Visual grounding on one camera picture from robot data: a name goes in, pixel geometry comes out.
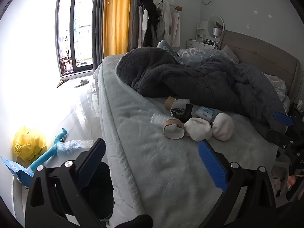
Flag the white paper ball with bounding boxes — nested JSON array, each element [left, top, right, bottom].
[[184, 118, 212, 141], [212, 113, 235, 141]]

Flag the black jacket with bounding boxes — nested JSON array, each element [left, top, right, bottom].
[[142, 0, 160, 48]]

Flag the white trousers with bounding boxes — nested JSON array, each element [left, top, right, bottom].
[[170, 11, 181, 48]]

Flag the blue wet wipes pack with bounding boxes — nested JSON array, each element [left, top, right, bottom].
[[195, 106, 215, 120]]

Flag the white patterned sheet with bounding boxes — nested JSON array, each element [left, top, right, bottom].
[[264, 73, 288, 101]]

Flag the white shirt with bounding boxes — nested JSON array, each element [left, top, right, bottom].
[[138, 7, 149, 48]]

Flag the yellow plastic bag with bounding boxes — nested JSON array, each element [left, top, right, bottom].
[[13, 126, 47, 163]]

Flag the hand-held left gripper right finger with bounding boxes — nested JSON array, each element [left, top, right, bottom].
[[198, 140, 277, 228]]

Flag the white dresser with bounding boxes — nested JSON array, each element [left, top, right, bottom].
[[186, 39, 221, 51]]

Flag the blue patterned duvet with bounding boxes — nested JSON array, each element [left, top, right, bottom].
[[177, 48, 235, 66]]

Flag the cardboard tape roll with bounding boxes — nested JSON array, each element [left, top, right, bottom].
[[163, 119, 185, 139]]

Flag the glass sliding door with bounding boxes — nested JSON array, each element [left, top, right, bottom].
[[56, 0, 98, 77]]

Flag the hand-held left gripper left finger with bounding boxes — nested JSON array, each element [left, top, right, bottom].
[[25, 138, 107, 228]]

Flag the white desktop shelf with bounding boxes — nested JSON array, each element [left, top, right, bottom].
[[197, 21, 210, 41]]

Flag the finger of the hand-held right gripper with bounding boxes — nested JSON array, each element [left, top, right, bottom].
[[266, 129, 292, 148], [273, 111, 295, 126]]

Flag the small cardboard tube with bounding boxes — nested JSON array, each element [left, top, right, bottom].
[[165, 97, 177, 110]]

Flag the beige upholstered headboard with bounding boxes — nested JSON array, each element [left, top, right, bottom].
[[220, 30, 300, 95]]

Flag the clothes rail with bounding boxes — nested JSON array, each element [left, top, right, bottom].
[[135, 0, 183, 12]]

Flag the yellow curtain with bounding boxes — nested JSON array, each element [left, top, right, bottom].
[[103, 0, 132, 58]]

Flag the white coat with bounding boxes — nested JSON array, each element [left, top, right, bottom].
[[153, 0, 172, 44]]

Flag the blue pet food bag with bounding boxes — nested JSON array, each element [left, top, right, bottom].
[[1, 157, 35, 186]]

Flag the dark grey fleece blanket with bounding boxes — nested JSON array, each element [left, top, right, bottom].
[[116, 47, 285, 130]]

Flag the round white mirror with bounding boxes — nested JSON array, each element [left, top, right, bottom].
[[207, 14, 225, 39]]

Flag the dark cloth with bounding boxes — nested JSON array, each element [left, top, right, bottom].
[[114, 215, 153, 228]]

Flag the bed with pale plush cover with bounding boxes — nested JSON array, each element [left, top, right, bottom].
[[93, 52, 291, 228]]

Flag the blue printed cushion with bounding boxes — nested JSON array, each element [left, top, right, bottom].
[[157, 40, 178, 53]]

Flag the bubble wrap sheet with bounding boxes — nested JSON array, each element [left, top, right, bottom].
[[56, 140, 94, 158]]

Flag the grey curtain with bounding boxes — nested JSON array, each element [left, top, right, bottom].
[[128, 0, 153, 51], [91, 0, 107, 70]]

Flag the teal plush stick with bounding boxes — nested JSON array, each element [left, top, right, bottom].
[[28, 128, 67, 172]]

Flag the black plastic piece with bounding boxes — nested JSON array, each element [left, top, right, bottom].
[[171, 103, 193, 124]]

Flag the grey pillow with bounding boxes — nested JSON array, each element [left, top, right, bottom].
[[222, 45, 239, 64]]

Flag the small bubble wrap scrap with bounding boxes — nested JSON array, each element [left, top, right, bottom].
[[150, 113, 170, 127]]

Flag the crumpled white paper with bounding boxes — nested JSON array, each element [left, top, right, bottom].
[[174, 98, 190, 111]]

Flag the dark trash bin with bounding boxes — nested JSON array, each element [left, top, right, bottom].
[[81, 161, 115, 220]]

